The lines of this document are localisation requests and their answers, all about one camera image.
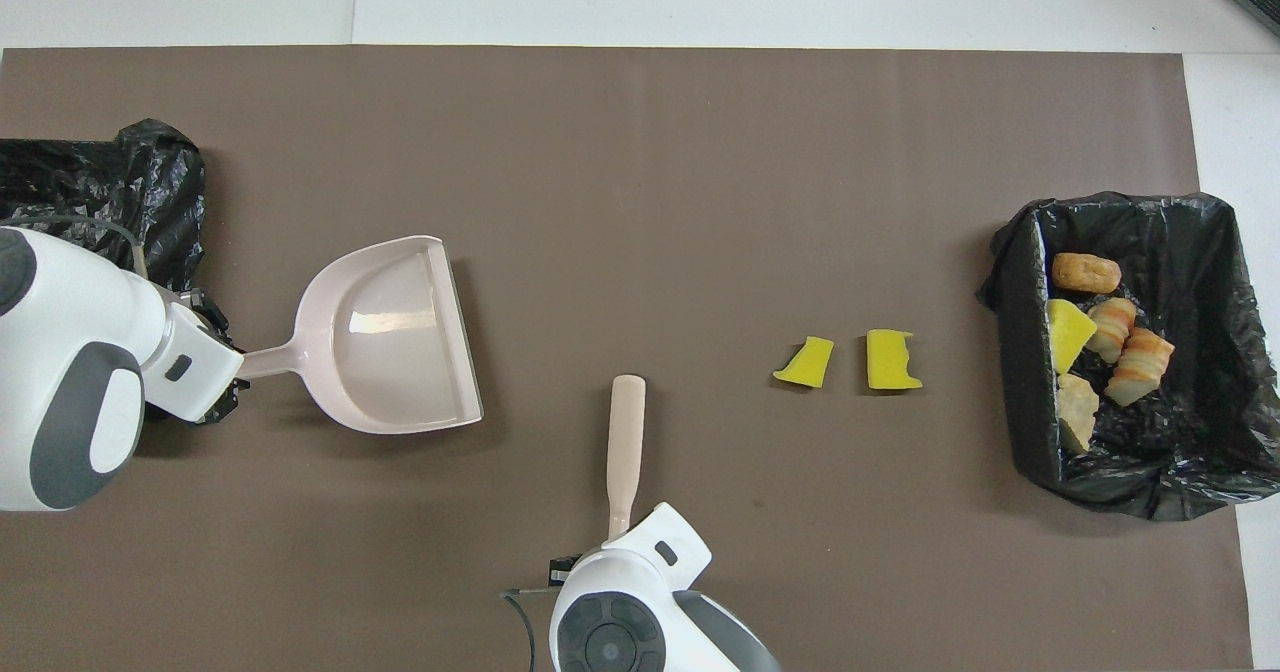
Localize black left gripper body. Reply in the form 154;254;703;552
183;290;251;425

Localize beige brush black bristles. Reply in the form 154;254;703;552
606;374;647;543

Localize beige plastic dustpan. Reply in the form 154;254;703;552
238;235;485;436

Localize yellow sponge wedge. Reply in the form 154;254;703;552
1046;298;1099;376

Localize small ridged pastry toy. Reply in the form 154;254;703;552
1087;297;1139;365

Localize brown bread roll toy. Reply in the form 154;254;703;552
1051;252;1123;294

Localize striped croissant toy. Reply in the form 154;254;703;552
1104;327;1177;409

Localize bin wrapped in black bag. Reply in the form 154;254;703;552
0;119;207;298

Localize open bin black liner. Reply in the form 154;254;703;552
977;190;1280;523

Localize angled yellow sponge piece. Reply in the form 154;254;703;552
773;336;835;389

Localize notched yellow sponge piece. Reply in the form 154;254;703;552
866;329;924;391

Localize brown paper table mat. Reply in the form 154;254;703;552
0;45;1256;672

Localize pale dumpling toy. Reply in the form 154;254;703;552
1057;373;1101;455

